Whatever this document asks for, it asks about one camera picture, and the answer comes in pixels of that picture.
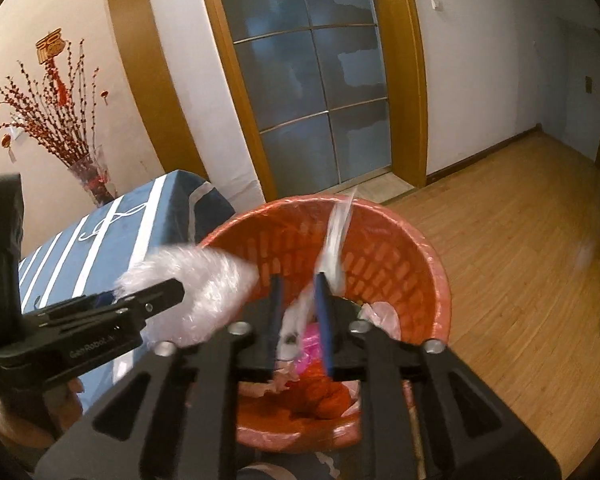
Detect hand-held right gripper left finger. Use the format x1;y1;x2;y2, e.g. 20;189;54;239
32;274;286;480

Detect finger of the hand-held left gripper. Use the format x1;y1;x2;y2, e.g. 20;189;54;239
22;294;116;322
112;279;186;328

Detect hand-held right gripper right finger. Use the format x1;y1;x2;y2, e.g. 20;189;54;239
314;272;548;480

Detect pink plastic bag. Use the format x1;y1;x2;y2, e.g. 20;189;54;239
300;322;331;376

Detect white crinkled plastic bag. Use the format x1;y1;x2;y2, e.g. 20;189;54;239
116;245;260;348

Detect orange plastic bag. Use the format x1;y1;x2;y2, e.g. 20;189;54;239
280;375;353;421

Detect thin translucent plastic bag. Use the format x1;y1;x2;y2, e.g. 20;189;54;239
280;187;361;351

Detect orange plastic basket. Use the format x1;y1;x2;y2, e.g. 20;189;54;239
197;195;452;453

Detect person's left hand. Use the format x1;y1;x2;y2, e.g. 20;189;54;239
0;377;86;453

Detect glass vase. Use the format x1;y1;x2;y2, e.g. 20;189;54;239
67;145;117;207

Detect red berry branches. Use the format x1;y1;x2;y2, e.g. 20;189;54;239
0;35;106;168

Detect wooden doorway trim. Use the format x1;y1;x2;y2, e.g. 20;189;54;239
102;0;211;181

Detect glass sliding door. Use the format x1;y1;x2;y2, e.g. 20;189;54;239
212;0;393;196

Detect red gold wall ornament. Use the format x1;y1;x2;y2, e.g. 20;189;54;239
35;32;73;106

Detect wooden door frame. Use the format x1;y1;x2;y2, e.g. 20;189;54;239
192;0;428;201

